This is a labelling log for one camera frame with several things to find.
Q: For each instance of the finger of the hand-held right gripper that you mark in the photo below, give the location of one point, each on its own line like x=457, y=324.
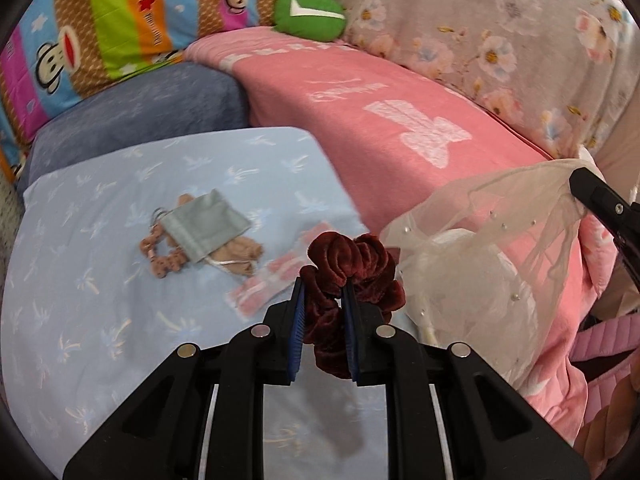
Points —
x=605, y=202

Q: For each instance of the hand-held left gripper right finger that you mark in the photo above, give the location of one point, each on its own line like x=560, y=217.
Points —
x=352, y=340

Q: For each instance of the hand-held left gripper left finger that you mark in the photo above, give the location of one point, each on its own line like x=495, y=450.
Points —
x=297, y=330

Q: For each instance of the dark red velvet scrunchie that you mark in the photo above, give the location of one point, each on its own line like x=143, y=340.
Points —
x=340, y=260

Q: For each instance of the sheer white beaded cloth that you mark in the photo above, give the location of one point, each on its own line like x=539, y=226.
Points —
x=500, y=195

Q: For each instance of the pink striped cloth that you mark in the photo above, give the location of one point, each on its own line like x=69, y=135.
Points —
x=265, y=285

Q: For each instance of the pink quilted cloth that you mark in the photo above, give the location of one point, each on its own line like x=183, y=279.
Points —
x=610, y=340

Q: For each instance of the grey fabric pouch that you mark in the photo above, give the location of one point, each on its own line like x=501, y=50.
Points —
x=205, y=225

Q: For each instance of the pink blanket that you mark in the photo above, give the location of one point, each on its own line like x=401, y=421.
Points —
x=350, y=135

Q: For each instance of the grey floral blanket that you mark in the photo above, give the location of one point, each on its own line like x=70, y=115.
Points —
x=475, y=10

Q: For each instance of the blue-grey cushion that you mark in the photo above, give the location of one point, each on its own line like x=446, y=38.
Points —
x=150, y=105

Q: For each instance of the green round cushion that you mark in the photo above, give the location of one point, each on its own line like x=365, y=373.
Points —
x=310, y=12

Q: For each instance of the colourful monkey print pillow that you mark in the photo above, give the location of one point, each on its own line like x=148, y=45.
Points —
x=100, y=20

